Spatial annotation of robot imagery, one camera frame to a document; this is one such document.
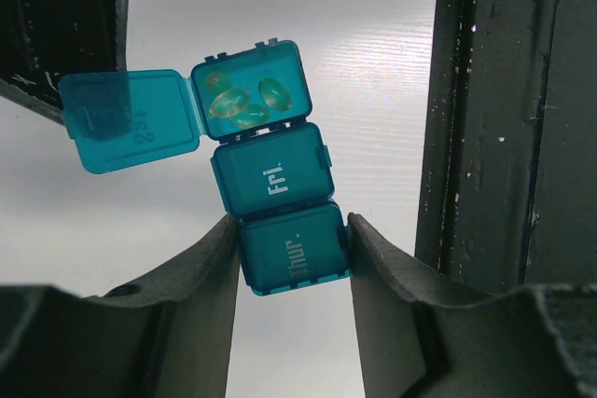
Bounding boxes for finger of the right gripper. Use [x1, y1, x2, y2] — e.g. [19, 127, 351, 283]
[1, 0, 129, 123]

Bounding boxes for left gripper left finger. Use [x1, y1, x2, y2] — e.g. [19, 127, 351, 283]
[1, 217, 240, 397]

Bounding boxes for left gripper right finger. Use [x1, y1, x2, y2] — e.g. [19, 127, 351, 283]
[348, 213, 596, 397]

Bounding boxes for teal weekly pill organizer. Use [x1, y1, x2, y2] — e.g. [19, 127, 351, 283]
[59, 39, 351, 295]

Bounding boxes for yellow pills in organizer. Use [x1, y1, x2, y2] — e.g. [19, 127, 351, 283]
[204, 72, 292, 130]

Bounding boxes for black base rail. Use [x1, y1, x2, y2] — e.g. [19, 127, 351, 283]
[415, 0, 596, 294]

